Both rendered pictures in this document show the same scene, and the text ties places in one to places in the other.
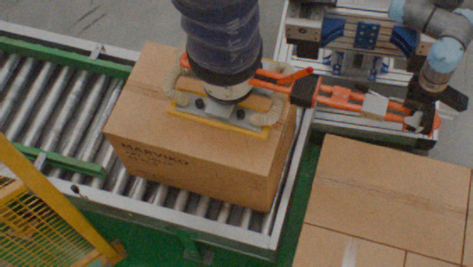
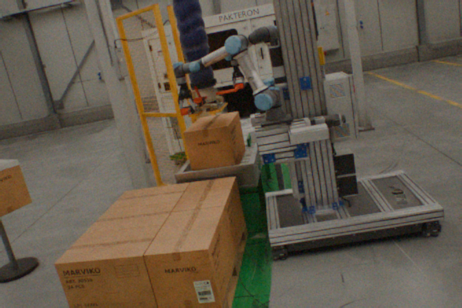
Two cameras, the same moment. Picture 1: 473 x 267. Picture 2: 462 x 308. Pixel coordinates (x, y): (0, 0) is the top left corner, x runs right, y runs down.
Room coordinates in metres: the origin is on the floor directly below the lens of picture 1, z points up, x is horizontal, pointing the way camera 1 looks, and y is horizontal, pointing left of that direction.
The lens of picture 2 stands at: (0.55, -3.57, 1.66)
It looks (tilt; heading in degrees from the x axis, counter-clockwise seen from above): 15 degrees down; 82
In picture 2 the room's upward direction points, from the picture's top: 11 degrees counter-clockwise
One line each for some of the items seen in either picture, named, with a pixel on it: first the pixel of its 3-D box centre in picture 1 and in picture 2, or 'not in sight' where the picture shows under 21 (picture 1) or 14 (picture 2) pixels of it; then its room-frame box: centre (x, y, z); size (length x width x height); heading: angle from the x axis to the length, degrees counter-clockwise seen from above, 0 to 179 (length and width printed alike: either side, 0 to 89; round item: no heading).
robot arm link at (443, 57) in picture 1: (443, 60); (179, 69); (0.74, -0.46, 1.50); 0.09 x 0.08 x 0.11; 144
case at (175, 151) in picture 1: (209, 128); (216, 141); (0.97, 0.19, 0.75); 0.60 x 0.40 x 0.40; 69
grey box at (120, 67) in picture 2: not in sight; (119, 62); (0.25, 0.88, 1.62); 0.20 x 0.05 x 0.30; 70
